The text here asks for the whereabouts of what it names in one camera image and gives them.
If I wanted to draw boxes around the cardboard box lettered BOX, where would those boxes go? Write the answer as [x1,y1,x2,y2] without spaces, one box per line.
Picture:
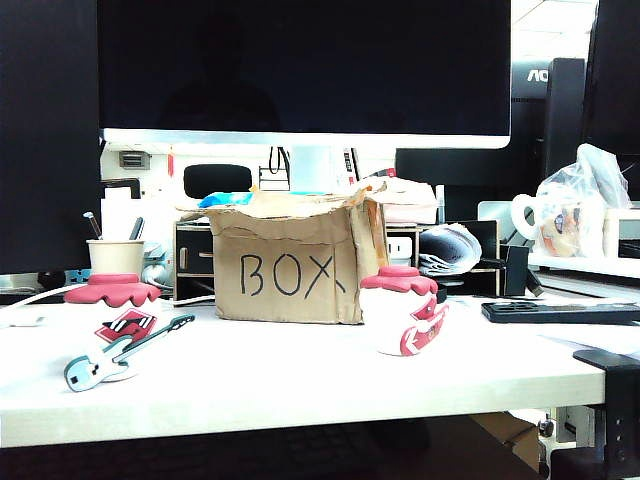
[175,180,390,325]

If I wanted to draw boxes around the red-capped doll with arrow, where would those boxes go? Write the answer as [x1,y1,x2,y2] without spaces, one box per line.
[358,265,450,357]

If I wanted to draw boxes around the red-capped doll with guitar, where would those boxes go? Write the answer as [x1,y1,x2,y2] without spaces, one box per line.
[62,272,197,394]

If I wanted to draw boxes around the white power socket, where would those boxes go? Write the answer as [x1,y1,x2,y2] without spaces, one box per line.
[387,235,415,260]

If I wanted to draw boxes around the red white black carton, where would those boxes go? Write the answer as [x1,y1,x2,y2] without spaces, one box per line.
[342,146,362,187]

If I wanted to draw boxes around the pink white stacked boxes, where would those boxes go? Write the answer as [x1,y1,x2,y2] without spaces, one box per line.
[367,178,441,226]

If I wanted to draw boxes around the blue white plastic packet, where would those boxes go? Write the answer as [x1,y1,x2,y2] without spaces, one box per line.
[197,190,255,209]

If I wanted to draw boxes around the black chair headrest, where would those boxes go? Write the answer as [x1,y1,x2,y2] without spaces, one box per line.
[182,163,254,201]

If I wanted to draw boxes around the black wooden desk organizer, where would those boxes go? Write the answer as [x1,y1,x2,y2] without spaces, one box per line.
[173,221,502,302]

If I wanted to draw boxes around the folded grey white magazine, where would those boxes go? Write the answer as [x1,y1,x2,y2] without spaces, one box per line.
[418,222,484,278]

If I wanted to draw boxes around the low black monitor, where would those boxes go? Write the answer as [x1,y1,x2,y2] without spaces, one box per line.
[394,147,548,222]

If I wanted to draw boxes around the pale blue white gadget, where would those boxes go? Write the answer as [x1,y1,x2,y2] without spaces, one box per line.
[141,241,175,290]

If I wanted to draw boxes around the large white-framed monitor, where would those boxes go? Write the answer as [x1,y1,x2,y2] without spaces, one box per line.
[96,0,513,150]

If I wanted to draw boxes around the small black stand block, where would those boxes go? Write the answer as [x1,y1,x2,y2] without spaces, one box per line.
[504,243,546,300]

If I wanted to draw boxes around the beige paper cup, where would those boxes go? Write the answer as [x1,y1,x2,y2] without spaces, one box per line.
[85,239,146,277]

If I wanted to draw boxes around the slim dark pen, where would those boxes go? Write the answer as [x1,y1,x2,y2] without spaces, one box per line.
[82,211,105,242]

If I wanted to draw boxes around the black remote control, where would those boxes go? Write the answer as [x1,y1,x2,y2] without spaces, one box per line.
[480,300,640,326]

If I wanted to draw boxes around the white monitor riser shelf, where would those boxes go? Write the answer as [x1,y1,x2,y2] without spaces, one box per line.
[476,199,640,280]

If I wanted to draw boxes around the clear plastic bag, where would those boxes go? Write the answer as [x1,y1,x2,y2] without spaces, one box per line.
[534,143,633,259]

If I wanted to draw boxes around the brown cardboard carton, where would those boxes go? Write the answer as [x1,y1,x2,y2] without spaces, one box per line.
[471,411,543,472]

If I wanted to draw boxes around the black AOC monitor back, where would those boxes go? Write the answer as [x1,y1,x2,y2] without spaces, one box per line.
[510,57,588,179]

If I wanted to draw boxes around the dark black monitor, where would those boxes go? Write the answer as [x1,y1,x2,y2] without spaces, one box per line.
[0,0,103,276]

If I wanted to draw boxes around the black table clamp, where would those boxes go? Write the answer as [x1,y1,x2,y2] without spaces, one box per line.
[572,348,640,480]

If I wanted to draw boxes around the tall black monitor panel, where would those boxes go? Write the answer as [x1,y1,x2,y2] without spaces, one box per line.
[584,0,640,157]

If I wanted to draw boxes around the white bag black handles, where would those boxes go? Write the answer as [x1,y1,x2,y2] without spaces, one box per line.
[258,145,292,192]

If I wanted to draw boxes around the grey wall socket box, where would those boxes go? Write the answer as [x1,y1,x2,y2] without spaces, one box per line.
[118,150,152,171]

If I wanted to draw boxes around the white USB-C cable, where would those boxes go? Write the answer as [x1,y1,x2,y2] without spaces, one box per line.
[0,282,89,311]

